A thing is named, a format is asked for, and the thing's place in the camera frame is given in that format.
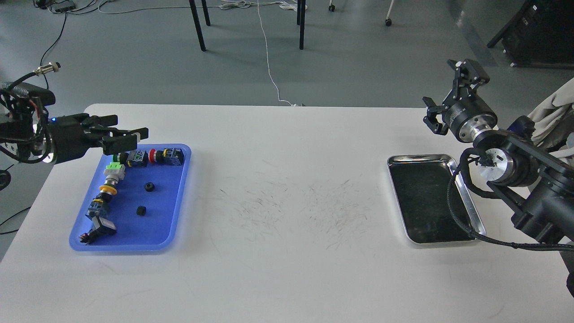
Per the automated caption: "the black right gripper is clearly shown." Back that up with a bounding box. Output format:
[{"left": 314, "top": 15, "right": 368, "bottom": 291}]
[{"left": 422, "top": 59, "right": 498, "bottom": 143}]

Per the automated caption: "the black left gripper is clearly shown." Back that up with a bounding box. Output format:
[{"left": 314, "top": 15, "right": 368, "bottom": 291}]
[{"left": 47, "top": 114, "right": 149, "bottom": 164}]

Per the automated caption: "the small black gear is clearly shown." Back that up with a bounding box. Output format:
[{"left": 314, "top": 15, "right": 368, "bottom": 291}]
[
  {"left": 144, "top": 182, "right": 155, "bottom": 192},
  {"left": 136, "top": 205, "right": 146, "bottom": 216}
]

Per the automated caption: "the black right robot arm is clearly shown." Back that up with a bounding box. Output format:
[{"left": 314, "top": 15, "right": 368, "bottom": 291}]
[{"left": 422, "top": 59, "right": 574, "bottom": 256}]

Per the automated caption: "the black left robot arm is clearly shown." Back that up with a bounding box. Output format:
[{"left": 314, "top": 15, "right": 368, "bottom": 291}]
[{"left": 1, "top": 112, "right": 149, "bottom": 164}]

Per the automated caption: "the silver metal tray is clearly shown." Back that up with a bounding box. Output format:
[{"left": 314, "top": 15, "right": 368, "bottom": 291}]
[{"left": 386, "top": 154, "right": 486, "bottom": 247}]

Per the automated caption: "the blue plastic tray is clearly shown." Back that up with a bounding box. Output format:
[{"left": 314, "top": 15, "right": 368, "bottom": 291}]
[{"left": 69, "top": 144, "right": 192, "bottom": 252}]

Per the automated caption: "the beige cloth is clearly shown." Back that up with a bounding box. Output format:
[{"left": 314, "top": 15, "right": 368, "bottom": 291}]
[{"left": 528, "top": 79, "right": 574, "bottom": 149}]

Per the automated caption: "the black equipment case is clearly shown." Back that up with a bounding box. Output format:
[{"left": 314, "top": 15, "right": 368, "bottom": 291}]
[{"left": 487, "top": 0, "right": 574, "bottom": 70}]

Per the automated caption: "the black table leg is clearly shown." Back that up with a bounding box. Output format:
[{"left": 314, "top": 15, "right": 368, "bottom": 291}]
[
  {"left": 296, "top": 0, "right": 307, "bottom": 50},
  {"left": 188, "top": 0, "right": 211, "bottom": 52}
]

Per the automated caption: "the black table leg right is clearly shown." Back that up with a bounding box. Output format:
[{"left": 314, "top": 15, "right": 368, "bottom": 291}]
[{"left": 296, "top": 0, "right": 307, "bottom": 50}]

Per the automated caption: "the green push button switch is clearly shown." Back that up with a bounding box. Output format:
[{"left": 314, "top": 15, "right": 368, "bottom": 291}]
[{"left": 112, "top": 149, "right": 149, "bottom": 167}]

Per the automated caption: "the green white switch component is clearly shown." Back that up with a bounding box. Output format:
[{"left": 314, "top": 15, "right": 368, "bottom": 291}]
[{"left": 103, "top": 162, "right": 126, "bottom": 185}]

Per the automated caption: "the red push button switch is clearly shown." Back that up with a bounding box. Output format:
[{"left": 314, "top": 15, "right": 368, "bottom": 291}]
[{"left": 148, "top": 148, "right": 185, "bottom": 166}]

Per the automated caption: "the yellow push button switch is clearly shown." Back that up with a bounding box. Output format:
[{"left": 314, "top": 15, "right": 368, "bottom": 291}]
[{"left": 85, "top": 184, "right": 117, "bottom": 219}]

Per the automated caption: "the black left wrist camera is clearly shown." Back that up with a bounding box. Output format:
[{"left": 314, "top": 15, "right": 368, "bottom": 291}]
[{"left": 1, "top": 61, "right": 61, "bottom": 108}]

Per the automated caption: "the black white switch component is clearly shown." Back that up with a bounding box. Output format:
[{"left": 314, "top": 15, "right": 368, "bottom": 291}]
[{"left": 78, "top": 215, "right": 117, "bottom": 244}]

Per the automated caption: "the black floor cable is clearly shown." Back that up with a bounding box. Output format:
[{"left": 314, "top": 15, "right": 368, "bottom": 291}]
[{"left": 0, "top": 0, "right": 108, "bottom": 236}]

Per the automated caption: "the white floor cable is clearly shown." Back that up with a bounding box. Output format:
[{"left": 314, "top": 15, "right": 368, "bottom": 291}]
[{"left": 220, "top": 0, "right": 310, "bottom": 107}]

